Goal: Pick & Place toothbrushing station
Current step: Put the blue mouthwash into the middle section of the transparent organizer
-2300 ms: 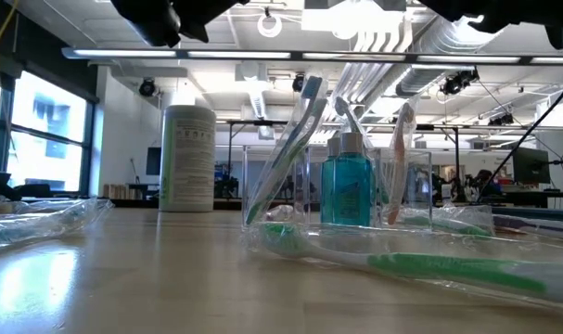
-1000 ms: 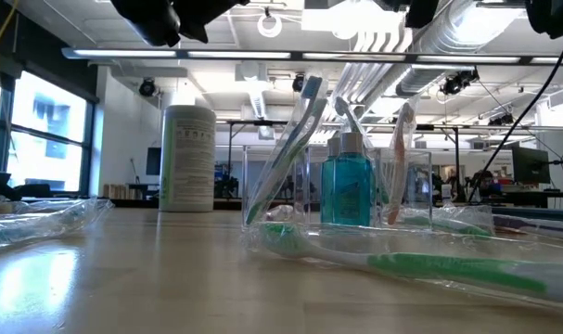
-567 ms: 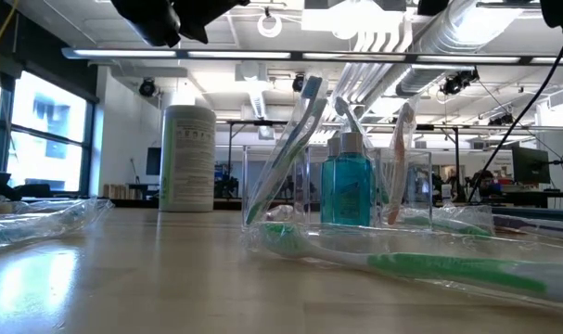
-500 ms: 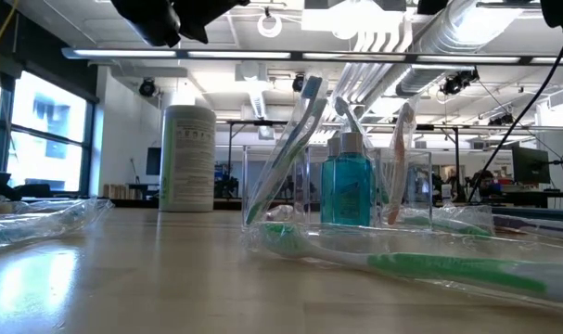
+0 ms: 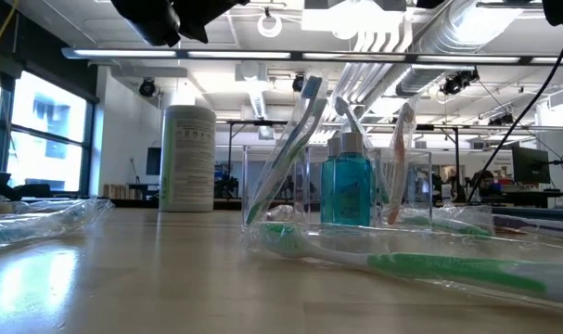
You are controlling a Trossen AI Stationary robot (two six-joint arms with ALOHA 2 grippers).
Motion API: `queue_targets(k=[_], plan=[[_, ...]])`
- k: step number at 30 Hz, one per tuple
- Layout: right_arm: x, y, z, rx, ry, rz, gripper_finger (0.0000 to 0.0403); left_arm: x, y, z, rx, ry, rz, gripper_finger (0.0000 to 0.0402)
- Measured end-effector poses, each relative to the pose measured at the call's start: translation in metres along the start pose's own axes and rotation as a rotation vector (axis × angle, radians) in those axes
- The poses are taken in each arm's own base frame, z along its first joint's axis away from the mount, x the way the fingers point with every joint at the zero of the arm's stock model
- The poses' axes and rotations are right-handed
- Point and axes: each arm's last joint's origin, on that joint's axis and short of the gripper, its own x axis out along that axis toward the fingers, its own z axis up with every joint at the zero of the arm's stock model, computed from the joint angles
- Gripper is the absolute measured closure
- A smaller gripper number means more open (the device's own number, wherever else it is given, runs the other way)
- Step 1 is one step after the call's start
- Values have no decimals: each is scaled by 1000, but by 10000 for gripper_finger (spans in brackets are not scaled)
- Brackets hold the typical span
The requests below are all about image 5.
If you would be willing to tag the clear acrylic organizer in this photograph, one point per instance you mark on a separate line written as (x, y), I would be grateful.
(420, 185)

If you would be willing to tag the black ceiling spotlight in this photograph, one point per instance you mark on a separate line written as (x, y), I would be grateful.
(147, 87)
(299, 82)

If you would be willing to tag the blue toothbrush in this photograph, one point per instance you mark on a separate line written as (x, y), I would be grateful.
(312, 87)
(44, 227)

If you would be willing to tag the black aluminium rig frame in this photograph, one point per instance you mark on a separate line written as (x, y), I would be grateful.
(132, 203)

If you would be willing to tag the long ceiling light bar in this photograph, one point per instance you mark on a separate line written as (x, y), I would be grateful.
(123, 53)

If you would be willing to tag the black computer monitor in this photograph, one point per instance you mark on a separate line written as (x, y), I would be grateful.
(531, 164)

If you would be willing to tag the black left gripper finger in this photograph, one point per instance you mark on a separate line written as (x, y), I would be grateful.
(202, 14)

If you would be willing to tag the silver ventilation duct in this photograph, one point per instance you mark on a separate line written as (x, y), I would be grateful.
(425, 74)

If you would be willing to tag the person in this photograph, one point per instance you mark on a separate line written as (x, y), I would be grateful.
(485, 183)

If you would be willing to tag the purple toothbrush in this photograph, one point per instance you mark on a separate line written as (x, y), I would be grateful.
(550, 229)

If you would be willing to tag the white wipes canister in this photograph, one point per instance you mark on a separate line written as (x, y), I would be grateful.
(188, 158)

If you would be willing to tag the black spotlight cluster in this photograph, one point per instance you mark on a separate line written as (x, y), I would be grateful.
(457, 82)

